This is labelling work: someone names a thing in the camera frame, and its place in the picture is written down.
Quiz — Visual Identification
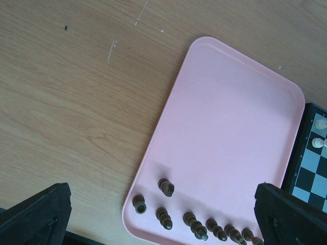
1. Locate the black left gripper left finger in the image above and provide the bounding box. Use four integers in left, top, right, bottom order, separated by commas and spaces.
1, 183, 72, 244

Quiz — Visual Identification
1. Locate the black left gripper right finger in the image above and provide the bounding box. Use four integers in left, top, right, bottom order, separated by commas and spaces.
254, 183, 326, 245

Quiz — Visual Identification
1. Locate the dark piece bottom row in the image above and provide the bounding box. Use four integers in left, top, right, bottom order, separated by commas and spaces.
155, 207, 173, 230
132, 194, 147, 214
183, 212, 208, 241
224, 224, 247, 245
242, 228, 264, 245
206, 218, 228, 241

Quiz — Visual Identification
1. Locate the dark piece row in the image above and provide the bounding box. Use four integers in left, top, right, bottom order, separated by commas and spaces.
155, 207, 173, 230
224, 224, 247, 245
242, 228, 264, 245
206, 218, 228, 241
183, 212, 208, 241
158, 178, 174, 198
132, 194, 147, 214

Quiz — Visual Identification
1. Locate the black grey chess board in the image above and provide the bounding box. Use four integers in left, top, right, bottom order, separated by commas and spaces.
282, 103, 326, 213

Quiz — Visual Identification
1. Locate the light chess piece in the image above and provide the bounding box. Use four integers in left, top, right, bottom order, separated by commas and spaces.
315, 119, 327, 130

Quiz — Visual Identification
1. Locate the pink silicone tray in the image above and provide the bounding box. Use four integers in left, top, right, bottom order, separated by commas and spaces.
122, 37, 305, 244

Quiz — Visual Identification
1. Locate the dark piece middle row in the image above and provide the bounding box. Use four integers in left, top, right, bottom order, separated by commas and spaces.
158, 178, 174, 198

